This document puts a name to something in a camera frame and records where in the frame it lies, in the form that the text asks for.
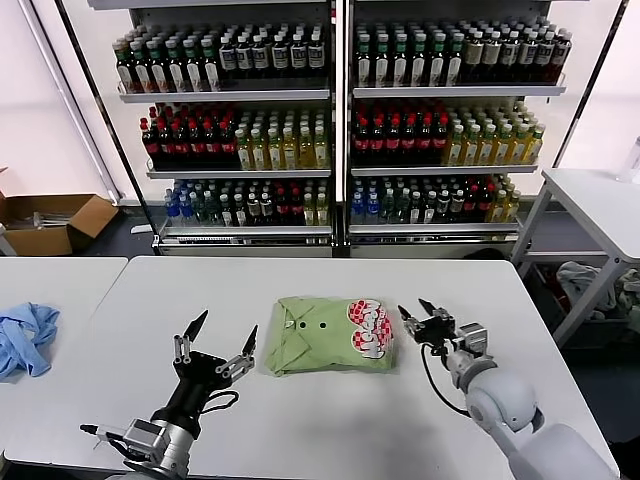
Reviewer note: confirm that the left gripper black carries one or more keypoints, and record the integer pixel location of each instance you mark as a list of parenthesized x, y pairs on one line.
[(197, 380)]

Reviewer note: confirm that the small blue drink bottle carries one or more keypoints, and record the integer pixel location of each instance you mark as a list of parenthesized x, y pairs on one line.
[(371, 210), (356, 210), (184, 212), (170, 212)]

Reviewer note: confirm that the black rounded object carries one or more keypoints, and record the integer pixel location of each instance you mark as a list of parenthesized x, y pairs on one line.
[(482, 254)]

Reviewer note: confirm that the green t-shirt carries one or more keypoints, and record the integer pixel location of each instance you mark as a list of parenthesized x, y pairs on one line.
[(320, 350)]

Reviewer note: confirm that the white paper scrap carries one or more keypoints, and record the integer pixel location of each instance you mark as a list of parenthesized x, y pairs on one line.
[(140, 229)]

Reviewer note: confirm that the small dark bottle white label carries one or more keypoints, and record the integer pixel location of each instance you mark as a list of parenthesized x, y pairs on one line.
[(240, 212), (428, 210), (415, 210), (226, 212)]

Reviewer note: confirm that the white tube bundle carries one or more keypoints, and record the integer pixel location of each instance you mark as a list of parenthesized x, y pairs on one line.
[(47, 220)]

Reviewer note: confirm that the white slanted frame bar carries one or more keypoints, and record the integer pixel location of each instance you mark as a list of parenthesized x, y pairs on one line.
[(70, 100)]

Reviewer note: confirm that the small green-tinted water bottle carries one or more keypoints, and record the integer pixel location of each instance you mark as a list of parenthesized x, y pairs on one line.
[(386, 210), (199, 212), (401, 210)]

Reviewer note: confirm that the open cardboard box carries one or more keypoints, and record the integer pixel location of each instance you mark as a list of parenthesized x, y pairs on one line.
[(40, 242)]

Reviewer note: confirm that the dark bottle white printed label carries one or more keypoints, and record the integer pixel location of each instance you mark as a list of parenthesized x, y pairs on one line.
[(243, 59), (560, 52), (526, 52), (296, 57), (259, 59), (508, 52), (227, 60), (279, 57), (314, 57), (543, 52)]

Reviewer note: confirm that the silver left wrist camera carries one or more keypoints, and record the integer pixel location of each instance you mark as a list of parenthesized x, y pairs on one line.
[(145, 440)]

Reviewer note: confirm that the grey metal shelf rack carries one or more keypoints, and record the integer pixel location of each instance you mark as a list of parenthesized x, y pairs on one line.
[(450, 93), (225, 97)]

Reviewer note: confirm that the crumpled light blue garment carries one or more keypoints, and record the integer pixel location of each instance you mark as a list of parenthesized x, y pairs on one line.
[(25, 340)]

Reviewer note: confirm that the small dark bottle grey label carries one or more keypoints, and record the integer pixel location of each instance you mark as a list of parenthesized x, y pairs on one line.
[(253, 210), (266, 210), (442, 205), (455, 205)]

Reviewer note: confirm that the dark bottle beige label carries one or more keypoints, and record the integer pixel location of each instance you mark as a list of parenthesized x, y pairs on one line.
[(490, 54), (472, 55)]

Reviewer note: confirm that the small cola bottle red cap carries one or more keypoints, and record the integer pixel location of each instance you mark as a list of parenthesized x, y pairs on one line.
[(281, 207), (295, 207), (484, 205), (469, 205)]

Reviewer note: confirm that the grey-green cloth pile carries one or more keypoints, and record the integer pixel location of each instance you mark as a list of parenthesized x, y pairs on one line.
[(629, 290)]

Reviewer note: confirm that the grey cloth pile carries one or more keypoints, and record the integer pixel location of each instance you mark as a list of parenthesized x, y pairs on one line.
[(580, 280)]

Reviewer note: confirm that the black slanted frame pole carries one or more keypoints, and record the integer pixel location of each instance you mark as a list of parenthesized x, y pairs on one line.
[(79, 50), (593, 75)]

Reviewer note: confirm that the white side table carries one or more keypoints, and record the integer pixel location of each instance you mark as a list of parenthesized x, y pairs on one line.
[(590, 200)]

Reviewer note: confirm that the small yellow drink bottle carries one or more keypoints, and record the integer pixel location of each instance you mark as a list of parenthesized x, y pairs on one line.
[(322, 212), (498, 210), (309, 212), (511, 210)]

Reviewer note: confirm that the dark tea bottle leaf label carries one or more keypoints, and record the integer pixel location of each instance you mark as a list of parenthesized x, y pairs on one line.
[(364, 65), (141, 75), (175, 75), (210, 75), (125, 75), (158, 75), (381, 65), (436, 65), (417, 65), (398, 65), (454, 65), (192, 75)]

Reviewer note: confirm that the dark grey storage bin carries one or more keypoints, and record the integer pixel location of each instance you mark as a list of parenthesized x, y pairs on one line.
[(595, 329)]

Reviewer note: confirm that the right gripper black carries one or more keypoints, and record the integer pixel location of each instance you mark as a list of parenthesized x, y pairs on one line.
[(437, 330)]

